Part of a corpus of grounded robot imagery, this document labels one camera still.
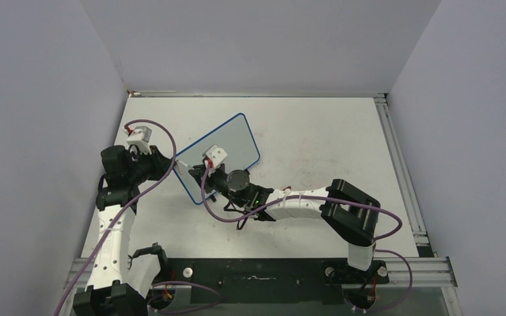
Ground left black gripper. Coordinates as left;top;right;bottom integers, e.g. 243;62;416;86
126;145;175;185

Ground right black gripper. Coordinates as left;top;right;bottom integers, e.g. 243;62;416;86
191;163;246;208

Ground blue framed whiteboard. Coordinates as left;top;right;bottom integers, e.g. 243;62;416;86
176;113;261;205

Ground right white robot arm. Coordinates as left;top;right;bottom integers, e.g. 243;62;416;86
188;164;390;282

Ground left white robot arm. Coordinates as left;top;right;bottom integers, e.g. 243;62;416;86
72;145;174;315

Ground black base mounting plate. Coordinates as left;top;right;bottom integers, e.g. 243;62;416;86
156;258;389;305

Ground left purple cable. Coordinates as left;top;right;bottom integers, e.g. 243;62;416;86
52;118;178;316

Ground purple cable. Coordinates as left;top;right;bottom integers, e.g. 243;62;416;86
200;161;414;313
52;118;178;316

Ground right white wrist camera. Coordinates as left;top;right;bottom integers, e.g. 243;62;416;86
203;145;227;170

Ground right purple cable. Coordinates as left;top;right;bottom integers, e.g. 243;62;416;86
200;161;414;313

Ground aluminium frame rail right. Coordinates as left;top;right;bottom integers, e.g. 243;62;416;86
374;93;430;247

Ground aluminium frame rail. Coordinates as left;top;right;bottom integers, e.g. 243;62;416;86
374;93;430;247
63;256;458;288

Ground aluminium frame rail front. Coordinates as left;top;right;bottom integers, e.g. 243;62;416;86
63;256;458;288

